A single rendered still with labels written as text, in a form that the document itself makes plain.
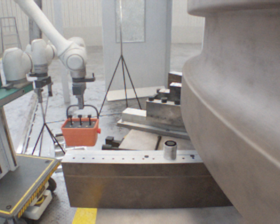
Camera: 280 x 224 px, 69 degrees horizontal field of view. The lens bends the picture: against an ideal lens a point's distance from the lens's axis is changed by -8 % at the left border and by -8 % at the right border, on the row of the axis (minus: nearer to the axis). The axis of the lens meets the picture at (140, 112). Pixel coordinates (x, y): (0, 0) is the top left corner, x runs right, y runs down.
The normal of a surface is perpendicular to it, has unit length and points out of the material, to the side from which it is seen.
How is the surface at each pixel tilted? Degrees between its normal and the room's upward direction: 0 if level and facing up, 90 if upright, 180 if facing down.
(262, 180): 90
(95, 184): 90
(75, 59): 97
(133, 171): 90
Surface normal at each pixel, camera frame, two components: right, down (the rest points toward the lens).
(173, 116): -0.38, 0.36
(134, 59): 0.32, 0.36
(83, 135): 0.00, 0.50
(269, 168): -0.96, 0.11
